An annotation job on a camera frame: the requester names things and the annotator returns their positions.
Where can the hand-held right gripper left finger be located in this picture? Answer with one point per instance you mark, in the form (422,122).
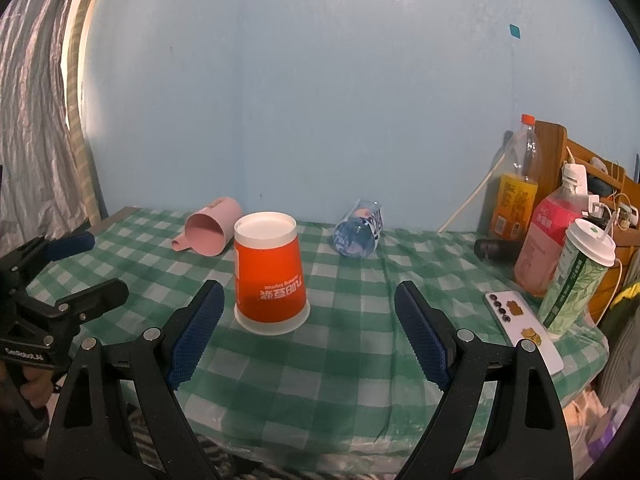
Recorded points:
(197,332)

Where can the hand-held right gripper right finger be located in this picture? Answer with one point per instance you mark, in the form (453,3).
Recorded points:
(422,335)

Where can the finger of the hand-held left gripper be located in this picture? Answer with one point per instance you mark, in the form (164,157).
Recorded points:
(72,245)
(97,297)

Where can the orange paper cup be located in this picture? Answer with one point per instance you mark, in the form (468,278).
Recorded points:
(270,270)

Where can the green leaf-print lidded cup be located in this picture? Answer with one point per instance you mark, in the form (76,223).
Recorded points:
(570,285)

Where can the person's left hand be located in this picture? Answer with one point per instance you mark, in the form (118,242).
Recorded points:
(30,385)

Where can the pink plastic mug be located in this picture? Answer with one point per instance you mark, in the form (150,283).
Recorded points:
(205,230)

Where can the white smartphone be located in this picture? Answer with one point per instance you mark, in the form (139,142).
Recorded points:
(525,320)

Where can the green checked tablecloth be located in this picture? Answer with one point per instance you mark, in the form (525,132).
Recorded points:
(325,370)

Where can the small black object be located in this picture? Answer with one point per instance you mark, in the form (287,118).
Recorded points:
(495,251)

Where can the black and white striped cloth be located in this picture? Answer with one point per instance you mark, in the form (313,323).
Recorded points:
(142,440)

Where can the grey crinkled curtain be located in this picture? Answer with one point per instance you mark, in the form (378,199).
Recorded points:
(30,110)

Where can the pink drink bottle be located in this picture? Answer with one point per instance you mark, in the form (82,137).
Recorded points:
(542,245)

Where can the orange soda bottle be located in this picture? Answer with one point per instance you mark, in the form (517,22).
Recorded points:
(515,200)

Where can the grey knitted cloth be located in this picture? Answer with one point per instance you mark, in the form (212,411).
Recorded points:
(622,360)

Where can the white charger plug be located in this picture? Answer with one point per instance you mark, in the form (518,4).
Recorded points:
(580,172)

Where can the wooden desk rack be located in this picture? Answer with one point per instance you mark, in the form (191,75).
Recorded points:
(552,145)

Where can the white power strip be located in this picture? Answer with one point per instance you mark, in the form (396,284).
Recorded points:
(625,212)

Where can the teal wall sticker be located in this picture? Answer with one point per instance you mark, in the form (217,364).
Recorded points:
(515,31)

